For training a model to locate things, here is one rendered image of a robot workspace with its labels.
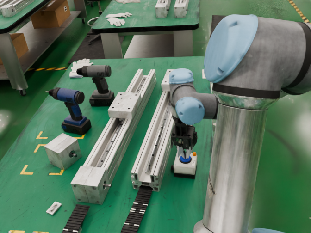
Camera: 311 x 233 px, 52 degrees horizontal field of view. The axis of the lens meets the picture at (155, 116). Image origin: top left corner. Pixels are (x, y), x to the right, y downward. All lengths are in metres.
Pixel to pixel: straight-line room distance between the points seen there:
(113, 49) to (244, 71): 2.50
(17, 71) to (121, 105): 2.24
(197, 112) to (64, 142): 0.66
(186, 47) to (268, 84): 2.35
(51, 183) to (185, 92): 0.68
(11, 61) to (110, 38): 1.11
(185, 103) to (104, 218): 0.51
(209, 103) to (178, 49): 1.99
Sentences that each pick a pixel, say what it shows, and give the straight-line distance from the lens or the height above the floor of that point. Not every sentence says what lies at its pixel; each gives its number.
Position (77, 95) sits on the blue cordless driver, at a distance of 1.43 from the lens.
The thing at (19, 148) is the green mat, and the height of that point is 0.78.
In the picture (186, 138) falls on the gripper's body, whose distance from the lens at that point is 1.07.
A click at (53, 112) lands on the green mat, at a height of 0.78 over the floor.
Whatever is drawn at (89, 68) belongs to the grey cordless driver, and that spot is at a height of 0.99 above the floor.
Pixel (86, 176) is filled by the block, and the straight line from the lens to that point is 1.18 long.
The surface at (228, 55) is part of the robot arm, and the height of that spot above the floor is 1.46.
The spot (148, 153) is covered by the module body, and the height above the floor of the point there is 0.83.
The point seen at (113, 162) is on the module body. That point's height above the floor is 0.84.
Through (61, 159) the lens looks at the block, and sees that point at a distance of 1.34.
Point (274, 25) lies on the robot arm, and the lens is 0.57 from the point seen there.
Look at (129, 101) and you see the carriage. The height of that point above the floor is 0.90.
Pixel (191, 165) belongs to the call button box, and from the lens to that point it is 1.21.
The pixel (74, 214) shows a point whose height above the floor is 0.81.
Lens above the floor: 1.68
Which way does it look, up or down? 35 degrees down
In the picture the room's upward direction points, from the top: 6 degrees counter-clockwise
